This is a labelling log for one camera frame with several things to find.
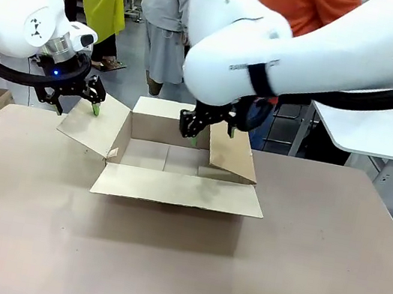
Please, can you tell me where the brown cardboard shipping box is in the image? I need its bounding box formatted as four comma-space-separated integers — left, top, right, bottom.
46, 81, 281, 224

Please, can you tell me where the person in orange hoodie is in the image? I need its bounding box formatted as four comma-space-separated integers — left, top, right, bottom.
219, 0, 362, 164

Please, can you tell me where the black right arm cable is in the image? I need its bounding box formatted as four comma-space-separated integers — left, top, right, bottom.
235, 45, 393, 158

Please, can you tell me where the person in grey clothes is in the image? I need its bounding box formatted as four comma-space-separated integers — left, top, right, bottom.
120, 0, 200, 102

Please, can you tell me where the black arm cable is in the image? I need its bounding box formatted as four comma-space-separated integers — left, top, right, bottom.
235, 45, 393, 158
0, 38, 95, 97

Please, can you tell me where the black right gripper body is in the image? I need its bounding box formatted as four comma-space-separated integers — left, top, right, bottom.
191, 89, 247, 129

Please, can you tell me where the black strap on arm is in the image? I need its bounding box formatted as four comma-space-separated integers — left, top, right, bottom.
243, 60, 279, 98

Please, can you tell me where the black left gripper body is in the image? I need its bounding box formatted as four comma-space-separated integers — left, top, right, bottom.
32, 46, 96, 103

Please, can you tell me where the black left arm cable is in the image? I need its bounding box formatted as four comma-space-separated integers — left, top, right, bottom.
0, 38, 95, 97

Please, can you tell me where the large white table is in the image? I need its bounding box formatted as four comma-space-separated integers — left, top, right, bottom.
286, 84, 393, 186

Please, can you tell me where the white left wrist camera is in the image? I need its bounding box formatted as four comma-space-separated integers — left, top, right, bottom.
64, 21, 101, 57

